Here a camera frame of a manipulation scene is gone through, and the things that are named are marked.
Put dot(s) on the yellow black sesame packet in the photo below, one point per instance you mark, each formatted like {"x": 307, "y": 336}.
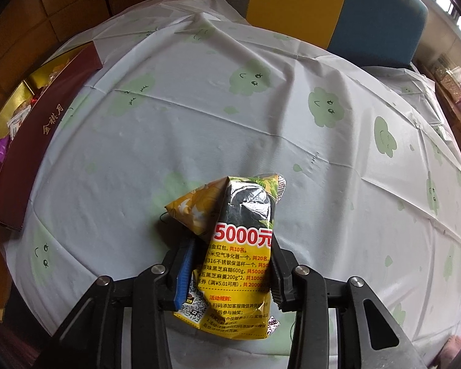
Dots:
{"x": 238, "y": 257}

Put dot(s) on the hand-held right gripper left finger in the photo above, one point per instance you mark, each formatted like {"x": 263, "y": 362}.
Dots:
{"x": 184, "y": 273}

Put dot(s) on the wooden wardrobe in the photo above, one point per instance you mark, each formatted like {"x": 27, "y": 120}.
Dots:
{"x": 73, "y": 0}

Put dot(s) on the white patterned tissue box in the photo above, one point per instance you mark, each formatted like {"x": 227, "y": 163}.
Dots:
{"x": 451, "y": 80}

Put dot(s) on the white snack packet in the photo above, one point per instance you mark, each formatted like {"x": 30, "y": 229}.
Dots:
{"x": 17, "y": 123}

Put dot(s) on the grey yellow blue headboard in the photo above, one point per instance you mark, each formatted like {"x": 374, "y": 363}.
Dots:
{"x": 372, "y": 19}

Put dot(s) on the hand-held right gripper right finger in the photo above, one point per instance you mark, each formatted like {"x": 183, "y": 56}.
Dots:
{"x": 278, "y": 276}

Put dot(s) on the maroon tin box gold interior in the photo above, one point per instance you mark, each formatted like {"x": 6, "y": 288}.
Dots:
{"x": 34, "y": 150}

